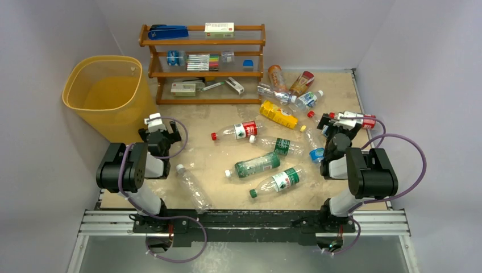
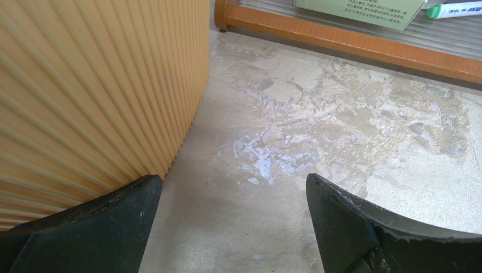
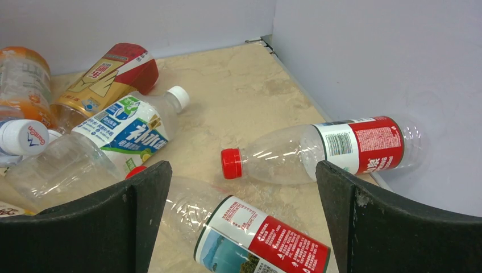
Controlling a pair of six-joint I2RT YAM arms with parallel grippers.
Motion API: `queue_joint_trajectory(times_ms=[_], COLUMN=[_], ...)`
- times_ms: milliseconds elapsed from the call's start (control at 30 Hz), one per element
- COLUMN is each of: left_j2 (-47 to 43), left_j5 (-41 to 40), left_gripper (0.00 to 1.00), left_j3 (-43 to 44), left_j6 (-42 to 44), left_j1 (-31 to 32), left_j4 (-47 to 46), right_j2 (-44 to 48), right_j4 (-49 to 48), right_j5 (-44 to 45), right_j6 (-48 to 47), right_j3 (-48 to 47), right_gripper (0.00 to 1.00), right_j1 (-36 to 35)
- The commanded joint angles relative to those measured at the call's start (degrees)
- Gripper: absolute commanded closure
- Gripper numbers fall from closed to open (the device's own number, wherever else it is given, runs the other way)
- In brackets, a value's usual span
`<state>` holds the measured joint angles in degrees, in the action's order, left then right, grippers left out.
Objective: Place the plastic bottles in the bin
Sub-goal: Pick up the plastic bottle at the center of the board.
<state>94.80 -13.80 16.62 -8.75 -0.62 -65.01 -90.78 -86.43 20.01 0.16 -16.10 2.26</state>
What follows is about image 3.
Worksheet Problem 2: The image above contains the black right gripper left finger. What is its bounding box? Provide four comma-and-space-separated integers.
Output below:
1, 161, 172, 272

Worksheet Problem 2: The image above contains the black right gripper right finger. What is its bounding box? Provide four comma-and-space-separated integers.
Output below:
315, 160, 481, 272

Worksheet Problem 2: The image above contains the blue green label white-cap bottle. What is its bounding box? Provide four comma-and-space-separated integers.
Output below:
5, 86, 190, 213

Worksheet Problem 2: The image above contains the red landscape label bottle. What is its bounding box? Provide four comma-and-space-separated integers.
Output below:
124, 166, 331, 273

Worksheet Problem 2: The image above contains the clear bottle white logo cap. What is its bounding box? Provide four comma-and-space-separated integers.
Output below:
1, 105, 62, 168

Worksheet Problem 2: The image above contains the red gold label bottle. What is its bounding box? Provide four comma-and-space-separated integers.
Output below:
51, 43, 159, 134

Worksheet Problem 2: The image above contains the orange label bottle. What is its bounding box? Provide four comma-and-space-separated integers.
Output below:
1, 46, 57, 129

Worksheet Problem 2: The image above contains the red label bottle by wall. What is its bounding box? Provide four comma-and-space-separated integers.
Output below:
221, 115, 429, 185

